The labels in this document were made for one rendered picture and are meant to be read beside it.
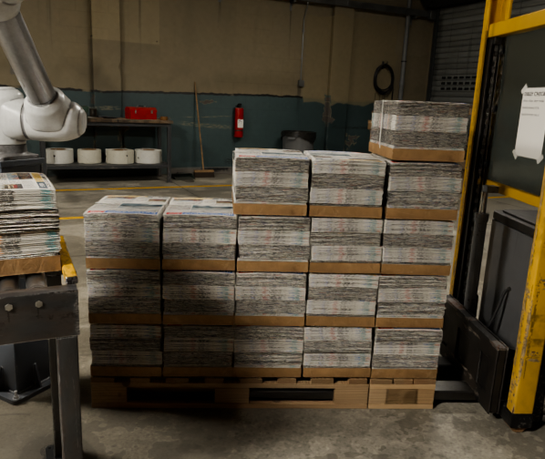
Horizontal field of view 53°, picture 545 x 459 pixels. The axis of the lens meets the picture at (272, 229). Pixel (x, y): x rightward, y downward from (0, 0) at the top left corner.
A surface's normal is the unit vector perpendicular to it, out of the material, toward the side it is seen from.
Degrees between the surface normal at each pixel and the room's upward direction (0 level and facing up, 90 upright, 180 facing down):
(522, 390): 90
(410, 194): 90
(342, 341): 90
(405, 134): 90
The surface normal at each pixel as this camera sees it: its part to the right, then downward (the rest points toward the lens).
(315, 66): 0.42, 0.23
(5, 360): -0.48, 0.18
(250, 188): 0.09, 0.24
